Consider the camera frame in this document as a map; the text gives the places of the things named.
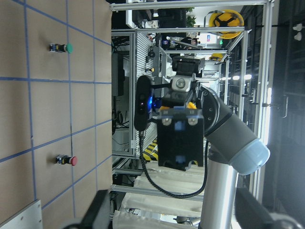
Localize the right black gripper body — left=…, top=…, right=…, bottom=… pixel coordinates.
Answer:
left=152, top=80, right=203, bottom=112

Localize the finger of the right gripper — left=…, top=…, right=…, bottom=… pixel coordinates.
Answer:
left=172, top=56, right=205, bottom=78
left=171, top=74, right=196, bottom=92

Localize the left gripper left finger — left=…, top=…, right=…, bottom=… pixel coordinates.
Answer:
left=62, top=189, right=111, bottom=229

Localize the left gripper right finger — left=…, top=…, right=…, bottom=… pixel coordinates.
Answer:
left=235, top=187, right=303, bottom=229

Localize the yellow push button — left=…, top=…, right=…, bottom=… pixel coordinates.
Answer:
left=157, top=102, right=204, bottom=171

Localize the red push button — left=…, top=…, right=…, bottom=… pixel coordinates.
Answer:
left=55, top=155, right=78, bottom=166

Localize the green push button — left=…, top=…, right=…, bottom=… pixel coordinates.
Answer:
left=49, top=43, right=73, bottom=53

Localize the yellow hard hat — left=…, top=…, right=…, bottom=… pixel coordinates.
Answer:
left=208, top=10, right=244, bottom=40

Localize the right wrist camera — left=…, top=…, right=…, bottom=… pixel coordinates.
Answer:
left=134, top=75, right=152, bottom=131

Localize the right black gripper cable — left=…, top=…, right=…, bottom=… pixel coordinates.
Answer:
left=139, top=130, right=210, bottom=198

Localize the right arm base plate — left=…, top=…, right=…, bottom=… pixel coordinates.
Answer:
left=0, top=199, right=43, bottom=229

